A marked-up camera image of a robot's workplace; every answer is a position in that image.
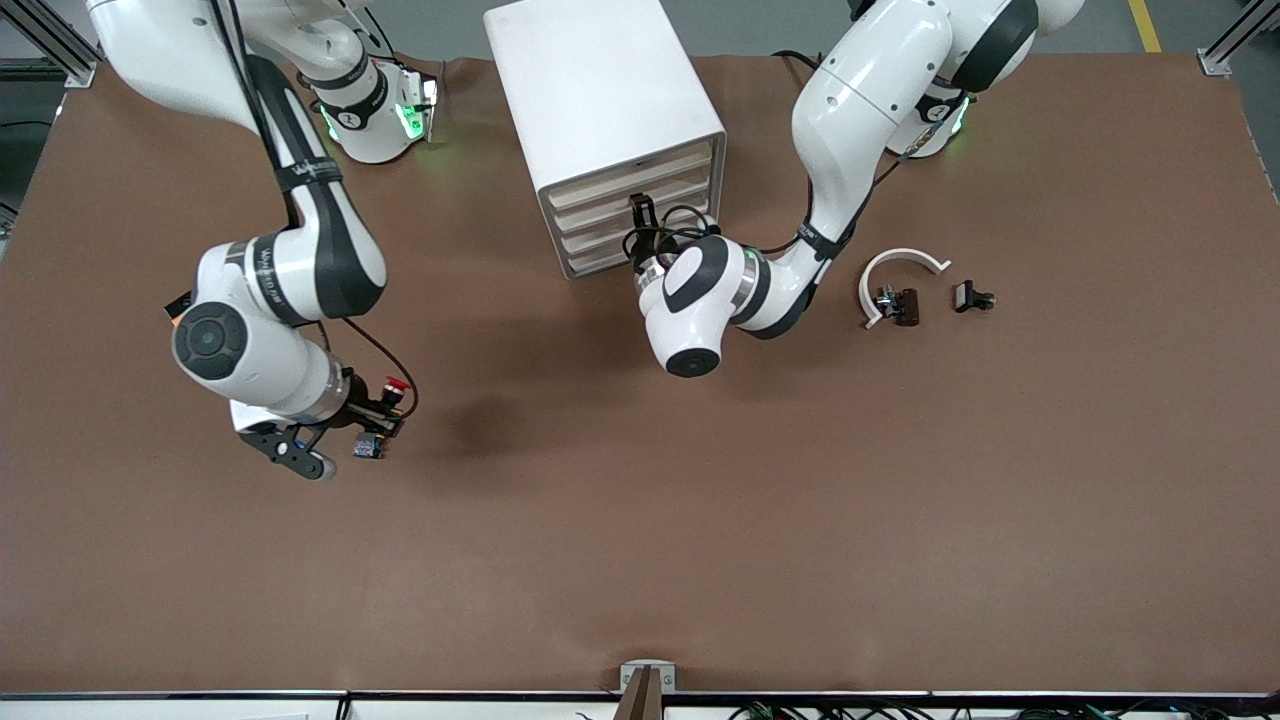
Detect white curved plastic arc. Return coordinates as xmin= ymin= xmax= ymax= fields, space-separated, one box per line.
xmin=859 ymin=247 xmax=952 ymax=330

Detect dark brown push button switch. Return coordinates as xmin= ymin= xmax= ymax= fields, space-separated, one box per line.
xmin=874 ymin=286 xmax=922 ymax=329

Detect brown post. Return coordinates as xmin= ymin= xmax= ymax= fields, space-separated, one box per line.
xmin=615 ymin=668 xmax=663 ymax=720

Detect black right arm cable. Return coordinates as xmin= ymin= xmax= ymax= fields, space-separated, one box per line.
xmin=205 ymin=0 xmax=421 ymax=421

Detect brown table cover sheet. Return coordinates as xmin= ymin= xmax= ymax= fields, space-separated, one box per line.
xmin=0 ymin=50 xmax=1280 ymax=696

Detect grey metal bracket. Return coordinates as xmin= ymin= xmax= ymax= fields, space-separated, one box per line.
xmin=619 ymin=660 xmax=677 ymax=694

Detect white frame rail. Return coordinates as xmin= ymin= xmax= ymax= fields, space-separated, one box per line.
xmin=0 ymin=690 xmax=1280 ymax=720

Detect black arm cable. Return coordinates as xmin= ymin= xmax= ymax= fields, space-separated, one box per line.
xmin=205 ymin=0 xmax=421 ymax=421
xmin=622 ymin=140 xmax=906 ymax=263

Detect black cable bundle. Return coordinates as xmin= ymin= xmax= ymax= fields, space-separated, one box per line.
xmin=730 ymin=700 xmax=1280 ymax=720

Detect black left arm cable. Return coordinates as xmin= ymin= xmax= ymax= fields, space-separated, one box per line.
xmin=622 ymin=140 xmax=906 ymax=263

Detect aluminium frame profile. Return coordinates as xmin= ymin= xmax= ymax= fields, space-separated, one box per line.
xmin=0 ymin=0 xmax=101 ymax=89
xmin=1197 ymin=0 xmax=1280 ymax=78

